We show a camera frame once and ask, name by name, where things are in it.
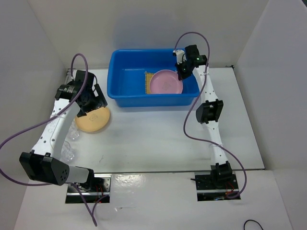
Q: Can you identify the pink plastic plate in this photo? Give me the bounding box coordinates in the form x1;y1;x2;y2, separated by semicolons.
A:
149;69;183;94

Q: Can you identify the bamboo woven mat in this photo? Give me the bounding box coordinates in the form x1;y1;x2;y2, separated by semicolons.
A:
145;71;154;94

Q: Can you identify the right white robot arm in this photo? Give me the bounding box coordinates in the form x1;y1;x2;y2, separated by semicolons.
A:
173;45;233;188

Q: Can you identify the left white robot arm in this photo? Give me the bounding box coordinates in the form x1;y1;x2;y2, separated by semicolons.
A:
19;70;110;192

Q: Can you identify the blue plastic bin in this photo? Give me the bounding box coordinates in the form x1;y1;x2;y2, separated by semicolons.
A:
107;48;200;107

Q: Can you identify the orange plastic plate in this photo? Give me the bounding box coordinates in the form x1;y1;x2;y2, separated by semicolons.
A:
75;107;110;132

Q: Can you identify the clear plastic cup far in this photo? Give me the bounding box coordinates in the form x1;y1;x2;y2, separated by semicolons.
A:
66;120;80;141

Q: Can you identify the clear plastic cup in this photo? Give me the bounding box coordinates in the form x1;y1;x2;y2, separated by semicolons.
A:
61;141;75;163
66;120;80;141

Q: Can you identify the clear plastic cup near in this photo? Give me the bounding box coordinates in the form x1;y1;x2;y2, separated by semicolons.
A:
61;141;75;163

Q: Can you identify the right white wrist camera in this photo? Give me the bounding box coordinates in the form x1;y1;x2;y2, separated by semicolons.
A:
173;49;186;65

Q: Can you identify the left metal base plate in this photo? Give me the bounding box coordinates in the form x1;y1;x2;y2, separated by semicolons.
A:
65;173;112;204

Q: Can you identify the metal base plate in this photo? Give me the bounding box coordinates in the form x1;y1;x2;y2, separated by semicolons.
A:
190;172;239;201
65;173;112;204

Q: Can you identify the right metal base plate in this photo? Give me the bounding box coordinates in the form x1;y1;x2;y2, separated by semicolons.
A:
190;172;239;201

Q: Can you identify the black cable on floor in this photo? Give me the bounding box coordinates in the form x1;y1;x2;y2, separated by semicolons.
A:
243;219;264;230

